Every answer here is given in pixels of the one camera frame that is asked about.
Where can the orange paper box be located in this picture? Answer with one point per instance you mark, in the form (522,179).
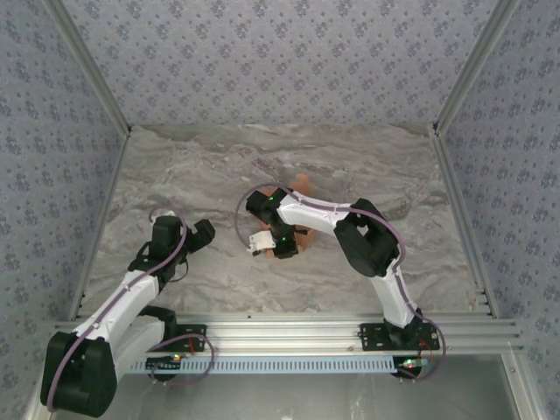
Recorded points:
(306,240)

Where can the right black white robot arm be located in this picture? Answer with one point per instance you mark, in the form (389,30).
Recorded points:
(367,245)

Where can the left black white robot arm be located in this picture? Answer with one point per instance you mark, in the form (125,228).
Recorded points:
(79,376)

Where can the aluminium mounting beam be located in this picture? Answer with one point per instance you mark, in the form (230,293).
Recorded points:
(284,332)

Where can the black controller board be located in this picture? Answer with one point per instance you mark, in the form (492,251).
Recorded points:
(409,367)
(164,365)

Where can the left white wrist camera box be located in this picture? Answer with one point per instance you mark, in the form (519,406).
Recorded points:
(173,214)

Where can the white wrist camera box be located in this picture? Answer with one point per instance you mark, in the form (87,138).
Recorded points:
(262,241)
(173,214)

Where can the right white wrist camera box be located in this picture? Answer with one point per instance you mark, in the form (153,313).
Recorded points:
(262,241)

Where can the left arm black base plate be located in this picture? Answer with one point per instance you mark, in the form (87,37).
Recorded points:
(199,332)

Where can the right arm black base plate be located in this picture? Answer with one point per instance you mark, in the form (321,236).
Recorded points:
(372,337)

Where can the aluminium frame post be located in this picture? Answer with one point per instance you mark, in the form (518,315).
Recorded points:
(90,65)
(474,65)

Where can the aluminium side rail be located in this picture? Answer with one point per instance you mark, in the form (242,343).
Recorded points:
(452,175)

